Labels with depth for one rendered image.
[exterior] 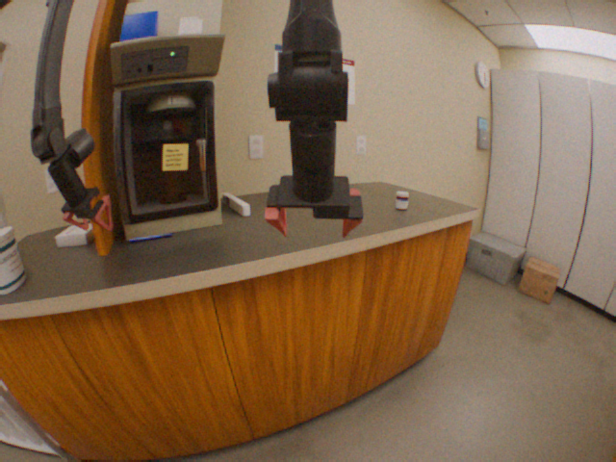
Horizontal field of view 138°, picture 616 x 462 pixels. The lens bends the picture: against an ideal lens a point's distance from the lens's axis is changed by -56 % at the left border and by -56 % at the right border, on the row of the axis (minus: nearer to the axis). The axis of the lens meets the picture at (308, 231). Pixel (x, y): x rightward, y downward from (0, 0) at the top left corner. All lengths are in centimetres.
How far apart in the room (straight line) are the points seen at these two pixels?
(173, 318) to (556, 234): 301
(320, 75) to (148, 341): 66
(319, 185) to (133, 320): 53
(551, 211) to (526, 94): 119
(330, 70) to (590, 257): 291
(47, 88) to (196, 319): 62
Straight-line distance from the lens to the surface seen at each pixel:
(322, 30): 30
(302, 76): 29
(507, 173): 310
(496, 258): 280
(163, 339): 71
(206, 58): 80
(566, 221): 297
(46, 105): 57
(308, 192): 36
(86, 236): 95
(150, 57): 79
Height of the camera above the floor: 120
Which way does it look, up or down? 20 degrees down
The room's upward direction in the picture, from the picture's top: straight up
